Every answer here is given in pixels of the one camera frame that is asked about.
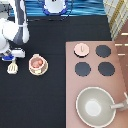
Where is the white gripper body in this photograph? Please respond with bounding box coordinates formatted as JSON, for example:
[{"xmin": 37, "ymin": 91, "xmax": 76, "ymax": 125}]
[{"xmin": 0, "ymin": 48, "xmax": 25, "ymax": 61}]

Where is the cream toy spatula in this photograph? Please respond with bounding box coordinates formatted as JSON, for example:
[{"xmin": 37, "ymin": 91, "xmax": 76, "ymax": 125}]
[{"xmin": 7, "ymin": 61, "xmax": 18, "ymax": 74}]

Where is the cream round plate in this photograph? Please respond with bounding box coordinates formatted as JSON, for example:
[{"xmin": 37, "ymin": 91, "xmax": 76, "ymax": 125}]
[{"xmin": 28, "ymin": 58, "xmax": 50, "ymax": 77}]

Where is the pink pot lid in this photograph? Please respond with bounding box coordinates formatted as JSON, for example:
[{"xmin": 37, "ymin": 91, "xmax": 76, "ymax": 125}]
[{"xmin": 74, "ymin": 43, "xmax": 89, "ymax": 57}]

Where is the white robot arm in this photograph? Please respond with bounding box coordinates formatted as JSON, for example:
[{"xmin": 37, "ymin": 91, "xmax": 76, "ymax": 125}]
[{"xmin": 0, "ymin": 0, "xmax": 29, "ymax": 61}]

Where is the pink toy mushroom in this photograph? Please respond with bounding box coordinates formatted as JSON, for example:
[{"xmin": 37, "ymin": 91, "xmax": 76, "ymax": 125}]
[{"xmin": 32, "ymin": 59, "xmax": 43, "ymax": 68}]

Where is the black table mat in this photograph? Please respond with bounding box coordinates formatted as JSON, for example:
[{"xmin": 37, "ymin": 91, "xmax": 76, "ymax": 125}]
[{"xmin": 0, "ymin": 15, "xmax": 110, "ymax": 128}]

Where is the black burner lower left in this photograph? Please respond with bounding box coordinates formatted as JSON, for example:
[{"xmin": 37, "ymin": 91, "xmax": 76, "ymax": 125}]
[{"xmin": 75, "ymin": 62, "xmax": 91, "ymax": 77}]

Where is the black burner top right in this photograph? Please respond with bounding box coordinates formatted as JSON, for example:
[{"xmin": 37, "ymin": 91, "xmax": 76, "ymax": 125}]
[{"xmin": 96, "ymin": 45, "xmax": 111, "ymax": 58}]

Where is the pink toy stove top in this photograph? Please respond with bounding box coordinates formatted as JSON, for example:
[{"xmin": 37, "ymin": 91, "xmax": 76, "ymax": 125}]
[{"xmin": 66, "ymin": 41, "xmax": 128, "ymax": 128}]

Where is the grey toy wok pan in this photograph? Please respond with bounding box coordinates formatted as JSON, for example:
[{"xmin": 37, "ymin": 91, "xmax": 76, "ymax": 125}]
[{"xmin": 76, "ymin": 87, "xmax": 128, "ymax": 128}]

